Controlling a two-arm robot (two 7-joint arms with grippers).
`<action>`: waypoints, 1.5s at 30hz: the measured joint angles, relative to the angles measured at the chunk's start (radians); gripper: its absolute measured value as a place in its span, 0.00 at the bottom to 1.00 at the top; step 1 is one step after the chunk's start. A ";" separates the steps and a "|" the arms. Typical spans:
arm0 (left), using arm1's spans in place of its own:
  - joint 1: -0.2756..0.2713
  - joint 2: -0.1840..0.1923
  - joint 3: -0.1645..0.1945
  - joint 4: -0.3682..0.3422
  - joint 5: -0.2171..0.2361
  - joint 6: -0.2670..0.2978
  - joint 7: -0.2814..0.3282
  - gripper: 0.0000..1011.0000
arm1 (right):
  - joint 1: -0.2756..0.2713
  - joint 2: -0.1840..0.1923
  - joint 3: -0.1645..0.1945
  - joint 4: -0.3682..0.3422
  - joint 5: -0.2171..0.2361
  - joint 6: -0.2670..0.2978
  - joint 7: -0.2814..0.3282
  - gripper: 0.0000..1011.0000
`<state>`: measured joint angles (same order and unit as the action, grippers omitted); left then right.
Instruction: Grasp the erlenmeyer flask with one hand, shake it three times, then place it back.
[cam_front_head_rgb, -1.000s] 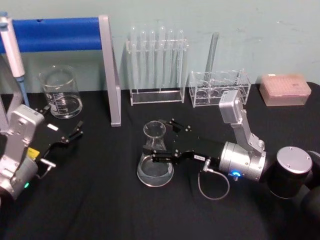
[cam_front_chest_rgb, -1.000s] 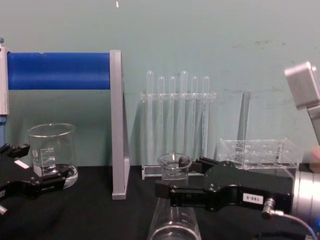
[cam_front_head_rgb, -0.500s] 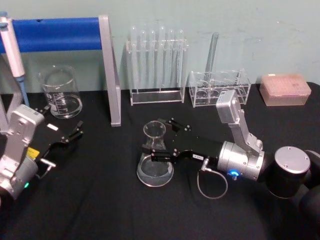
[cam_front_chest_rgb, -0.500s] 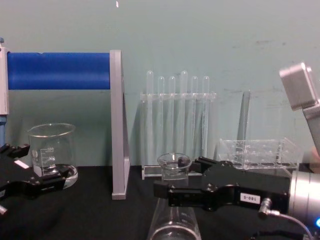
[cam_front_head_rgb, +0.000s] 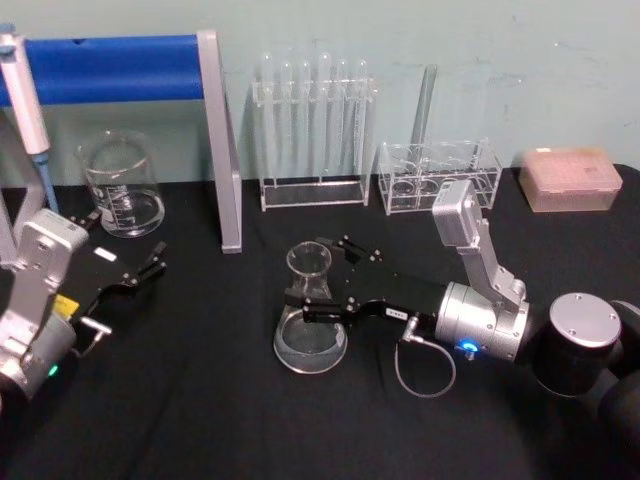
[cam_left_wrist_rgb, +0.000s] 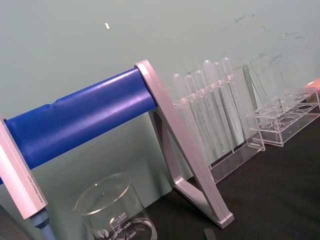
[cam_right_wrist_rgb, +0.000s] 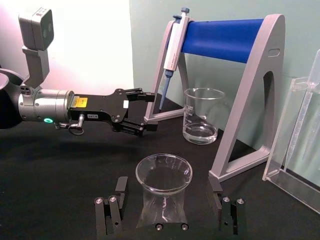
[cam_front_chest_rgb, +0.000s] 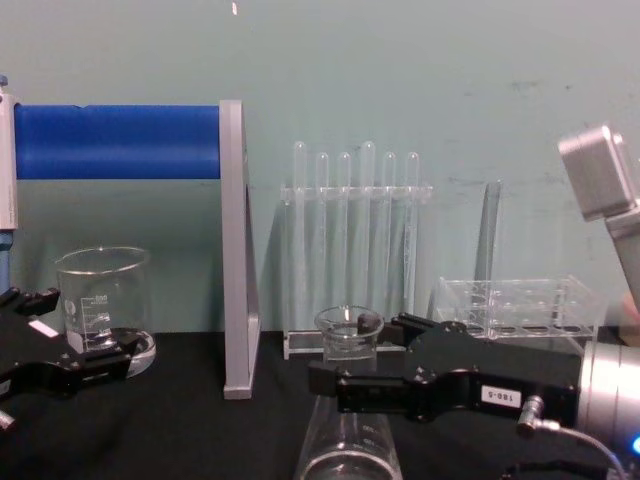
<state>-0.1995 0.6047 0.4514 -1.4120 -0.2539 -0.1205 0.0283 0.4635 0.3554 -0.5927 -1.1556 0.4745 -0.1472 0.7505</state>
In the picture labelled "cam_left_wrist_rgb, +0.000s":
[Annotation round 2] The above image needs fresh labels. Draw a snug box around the clear acrylic test tube rack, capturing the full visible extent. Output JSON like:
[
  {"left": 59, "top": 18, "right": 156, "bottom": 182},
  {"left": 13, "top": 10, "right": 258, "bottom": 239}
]
[{"left": 246, "top": 86, "right": 320, "bottom": 148}]

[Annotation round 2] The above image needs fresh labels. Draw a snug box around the small dark grey strip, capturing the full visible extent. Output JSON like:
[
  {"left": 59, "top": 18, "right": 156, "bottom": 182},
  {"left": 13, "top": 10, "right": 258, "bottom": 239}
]
[{"left": 203, "top": 228, "right": 219, "bottom": 240}]

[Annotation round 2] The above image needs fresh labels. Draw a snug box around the pink flat object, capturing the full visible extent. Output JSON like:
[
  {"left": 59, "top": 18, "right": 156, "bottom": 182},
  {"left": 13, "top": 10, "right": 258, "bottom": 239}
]
[{"left": 303, "top": 77, "right": 320, "bottom": 91}]

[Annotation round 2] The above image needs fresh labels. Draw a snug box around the clear acrylic dropper rack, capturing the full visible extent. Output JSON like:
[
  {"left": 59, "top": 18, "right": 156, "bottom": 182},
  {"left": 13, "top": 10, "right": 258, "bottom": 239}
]
[{"left": 171, "top": 61, "right": 267, "bottom": 183}]

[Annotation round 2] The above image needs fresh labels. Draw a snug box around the clear glass measuring beaker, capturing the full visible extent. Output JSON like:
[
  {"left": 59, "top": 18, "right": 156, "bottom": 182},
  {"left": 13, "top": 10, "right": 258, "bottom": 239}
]
[{"left": 73, "top": 172, "right": 158, "bottom": 240}]

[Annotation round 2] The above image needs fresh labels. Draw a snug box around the pipette stand with blue bar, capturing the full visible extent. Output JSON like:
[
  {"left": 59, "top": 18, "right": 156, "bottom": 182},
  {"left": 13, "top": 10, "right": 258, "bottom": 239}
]
[{"left": 0, "top": 59, "right": 236, "bottom": 230}]

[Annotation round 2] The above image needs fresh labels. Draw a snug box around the black table cloth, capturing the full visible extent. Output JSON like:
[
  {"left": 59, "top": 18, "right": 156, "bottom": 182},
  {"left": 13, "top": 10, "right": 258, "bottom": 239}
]
[{"left": 143, "top": 117, "right": 320, "bottom": 240}]

